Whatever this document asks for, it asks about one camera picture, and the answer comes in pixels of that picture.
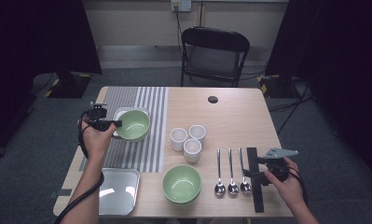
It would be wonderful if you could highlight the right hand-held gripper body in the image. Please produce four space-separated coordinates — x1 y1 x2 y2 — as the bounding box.
263 147 299 183

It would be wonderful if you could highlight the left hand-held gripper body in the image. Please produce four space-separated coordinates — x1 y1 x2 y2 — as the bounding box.
86 103 109 123

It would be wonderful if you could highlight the metal spoon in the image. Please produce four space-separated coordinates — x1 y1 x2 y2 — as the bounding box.
214 147 227 197
227 147 240 196
238 147 253 194

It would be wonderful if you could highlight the row of black chopsticks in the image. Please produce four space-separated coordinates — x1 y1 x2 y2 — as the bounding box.
246 147 266 215

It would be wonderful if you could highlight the green bowl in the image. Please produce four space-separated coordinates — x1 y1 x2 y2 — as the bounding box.
164 192 201 207
161 163 202 203
115 109 151 143

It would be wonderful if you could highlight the white cup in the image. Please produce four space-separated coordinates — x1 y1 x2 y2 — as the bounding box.
170 127 188 152
183 137 203 163
188 124 207 146

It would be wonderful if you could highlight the person's left hand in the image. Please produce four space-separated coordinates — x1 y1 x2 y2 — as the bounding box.
80 120 117 159

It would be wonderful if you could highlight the person's right hand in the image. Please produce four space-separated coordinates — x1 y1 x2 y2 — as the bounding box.
263 157 307 212

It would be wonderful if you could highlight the black stand base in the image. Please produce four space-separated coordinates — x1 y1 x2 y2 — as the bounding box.
256 74 301 100
44 71 93 100

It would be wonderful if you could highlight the grey striped placemat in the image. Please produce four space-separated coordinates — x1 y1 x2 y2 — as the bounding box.
79 86 170 174

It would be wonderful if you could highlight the grey tape strip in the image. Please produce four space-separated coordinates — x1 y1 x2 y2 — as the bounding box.
48 189 73 199

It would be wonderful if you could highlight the black curtain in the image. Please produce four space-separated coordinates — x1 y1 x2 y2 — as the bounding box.
265 0 372 185
0 0 103 160

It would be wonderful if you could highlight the black folding chair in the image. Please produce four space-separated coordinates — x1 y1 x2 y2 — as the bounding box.
180 26 251 88

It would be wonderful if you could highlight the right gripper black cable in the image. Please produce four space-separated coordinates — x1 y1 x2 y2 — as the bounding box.
287 166 309 208

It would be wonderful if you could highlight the black floor cable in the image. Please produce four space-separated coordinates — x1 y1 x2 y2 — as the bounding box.
269 78 314 135

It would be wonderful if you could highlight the black outlet cable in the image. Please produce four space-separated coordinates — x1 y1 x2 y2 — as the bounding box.
173 5 185 60

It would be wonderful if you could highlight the wall power outlet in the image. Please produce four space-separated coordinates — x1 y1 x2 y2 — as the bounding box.
170 0 193 13

